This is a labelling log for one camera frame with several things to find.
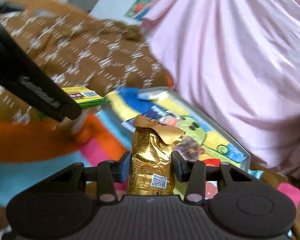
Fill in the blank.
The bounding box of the red snack packet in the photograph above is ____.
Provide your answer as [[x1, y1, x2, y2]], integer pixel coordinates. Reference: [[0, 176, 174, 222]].
[[202, 158, 222, 201]]

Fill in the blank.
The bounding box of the gold foil snack bag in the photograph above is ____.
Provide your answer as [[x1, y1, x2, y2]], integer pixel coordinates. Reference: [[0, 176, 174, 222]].
[[127, 115, 185, 196]]

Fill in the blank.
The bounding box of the blue snack packet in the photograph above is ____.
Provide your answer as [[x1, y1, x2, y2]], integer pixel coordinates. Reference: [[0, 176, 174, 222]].
[[121, 106, 179, 133]]

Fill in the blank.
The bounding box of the yellow green snack packet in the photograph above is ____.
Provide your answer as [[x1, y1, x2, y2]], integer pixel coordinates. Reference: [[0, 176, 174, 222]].
[[37, 86, 112, 120]]

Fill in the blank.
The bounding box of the grey shallow box tray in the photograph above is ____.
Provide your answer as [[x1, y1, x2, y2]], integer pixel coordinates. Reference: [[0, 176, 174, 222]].
[[137, 87, 251, 171]]

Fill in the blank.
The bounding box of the brown patterned PF quilt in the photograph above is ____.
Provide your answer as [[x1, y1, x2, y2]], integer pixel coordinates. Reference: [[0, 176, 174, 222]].
[[0, 10, 173, 126]]

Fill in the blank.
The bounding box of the pink draped sheet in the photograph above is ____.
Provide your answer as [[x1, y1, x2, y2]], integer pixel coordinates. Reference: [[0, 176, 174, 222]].
[[142, 0, 300, 178]]

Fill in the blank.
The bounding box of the wooden bed frame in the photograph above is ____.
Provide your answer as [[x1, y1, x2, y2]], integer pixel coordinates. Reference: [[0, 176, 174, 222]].
[[4, 0, 94, 20]]

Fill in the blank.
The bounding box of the colourful wall poster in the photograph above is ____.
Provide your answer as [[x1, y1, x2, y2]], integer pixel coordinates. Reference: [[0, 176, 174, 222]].
[[125, 0, 151, 22]]

